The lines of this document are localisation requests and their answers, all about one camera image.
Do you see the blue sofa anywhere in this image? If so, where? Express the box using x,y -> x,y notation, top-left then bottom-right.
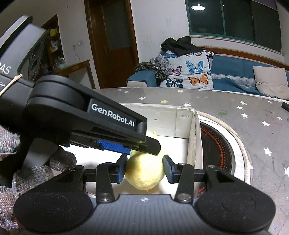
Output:
127,55 -> 288,97

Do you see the grey patterned cloth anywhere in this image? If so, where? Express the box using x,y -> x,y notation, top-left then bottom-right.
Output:
133,55 -> 169,80

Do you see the white cardboard box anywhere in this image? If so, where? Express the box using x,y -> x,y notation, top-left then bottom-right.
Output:
54,102 -> 204,195

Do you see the beige cushion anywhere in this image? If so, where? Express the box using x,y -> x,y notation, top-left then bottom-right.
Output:
253,66 -> 288,100

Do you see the wooden side table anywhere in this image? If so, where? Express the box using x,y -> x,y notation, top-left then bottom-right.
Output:
53,60 -> 96,89

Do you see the gloved left hand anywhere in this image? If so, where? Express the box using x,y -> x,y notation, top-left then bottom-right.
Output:
0,125 -> 77,231

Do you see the green framed window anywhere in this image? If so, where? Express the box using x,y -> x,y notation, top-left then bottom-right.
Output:
185,0 -> 282,52

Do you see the dark wooden door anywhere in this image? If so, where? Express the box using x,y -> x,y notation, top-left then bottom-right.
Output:
84,1 -> 139,89

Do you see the black clothes pile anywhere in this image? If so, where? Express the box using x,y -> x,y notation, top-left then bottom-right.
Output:
161,36 -> 204,57

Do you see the butterfly print pillow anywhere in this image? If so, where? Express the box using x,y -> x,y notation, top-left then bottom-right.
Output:
159,50 -> 214,90

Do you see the round induction cooktop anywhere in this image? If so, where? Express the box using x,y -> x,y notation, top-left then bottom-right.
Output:
197,111 -> 254,185

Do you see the yellow plush chick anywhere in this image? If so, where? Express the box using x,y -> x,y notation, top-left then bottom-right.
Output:
125,150 -> 164,192

